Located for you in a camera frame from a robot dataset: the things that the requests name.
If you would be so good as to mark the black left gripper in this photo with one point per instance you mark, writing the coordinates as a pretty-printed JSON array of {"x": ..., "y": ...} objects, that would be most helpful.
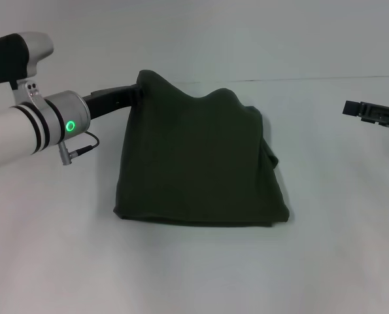
[{"x": 109, "y": 101}]

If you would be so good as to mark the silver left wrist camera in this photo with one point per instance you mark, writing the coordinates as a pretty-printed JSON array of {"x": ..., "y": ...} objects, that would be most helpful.
[{"x": 14, "y": 59}]

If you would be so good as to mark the dark green shirt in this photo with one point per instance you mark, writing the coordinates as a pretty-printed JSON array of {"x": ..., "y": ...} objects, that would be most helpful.
[{"x": 197, "y": 163}]

